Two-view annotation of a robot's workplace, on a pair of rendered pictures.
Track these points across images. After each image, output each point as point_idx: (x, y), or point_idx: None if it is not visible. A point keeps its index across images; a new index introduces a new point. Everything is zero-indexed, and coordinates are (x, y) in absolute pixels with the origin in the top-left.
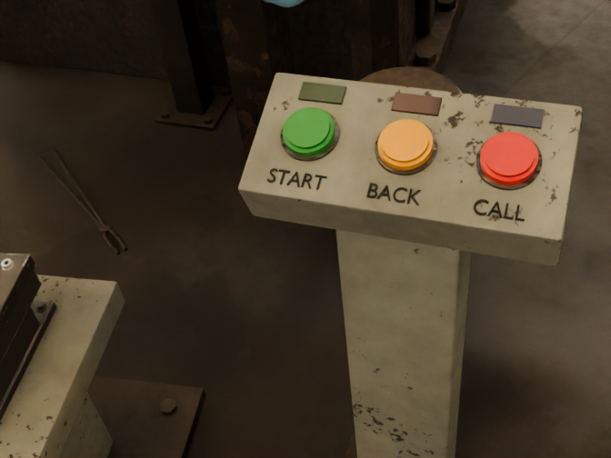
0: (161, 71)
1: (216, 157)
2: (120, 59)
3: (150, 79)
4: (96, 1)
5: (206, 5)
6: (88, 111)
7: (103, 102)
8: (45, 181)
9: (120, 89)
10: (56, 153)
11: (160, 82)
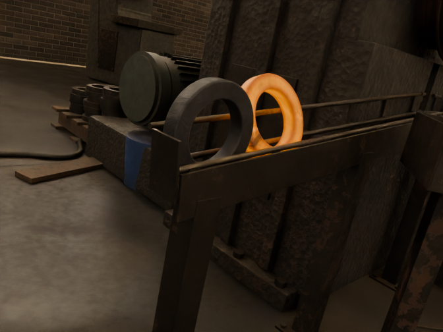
0: (362, 273)
1: (432, 292)
2: (353, 275)
3: (357, 280)
4: (361, 244)
5: (390, 229)
6: (378, 304)
7: (372, 298)
8: None
9: (362, 290)
10: (418, 325)
11: (362, 279)
